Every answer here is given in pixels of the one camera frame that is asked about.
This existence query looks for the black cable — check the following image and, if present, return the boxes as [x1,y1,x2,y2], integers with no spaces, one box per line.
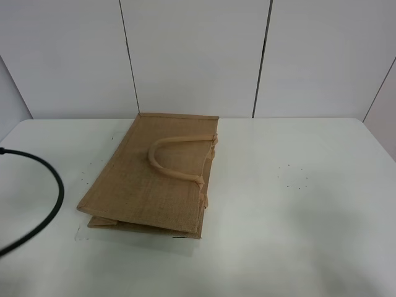
[0,147,66,257]

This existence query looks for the brown linen tote bag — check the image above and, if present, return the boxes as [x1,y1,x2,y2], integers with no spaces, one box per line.
[77,113,218,239]

